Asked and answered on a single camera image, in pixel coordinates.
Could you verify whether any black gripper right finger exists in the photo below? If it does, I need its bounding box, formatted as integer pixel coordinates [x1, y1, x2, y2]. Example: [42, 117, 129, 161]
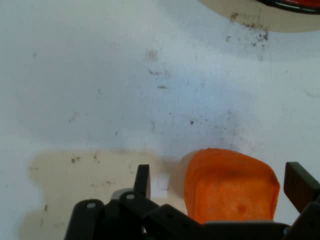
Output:
[283, 161, 320, 240]

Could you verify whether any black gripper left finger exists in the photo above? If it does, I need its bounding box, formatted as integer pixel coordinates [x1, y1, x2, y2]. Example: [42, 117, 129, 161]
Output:
[63, 164, 204, 240]

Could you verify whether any orange carrot piece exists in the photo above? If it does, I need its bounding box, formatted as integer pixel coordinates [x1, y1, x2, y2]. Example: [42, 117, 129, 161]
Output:
[184, 147, 281, 225]

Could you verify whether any red plate with black rim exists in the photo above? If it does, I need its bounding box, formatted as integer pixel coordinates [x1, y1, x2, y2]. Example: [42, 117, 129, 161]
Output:
[255, 0, 320, 14]

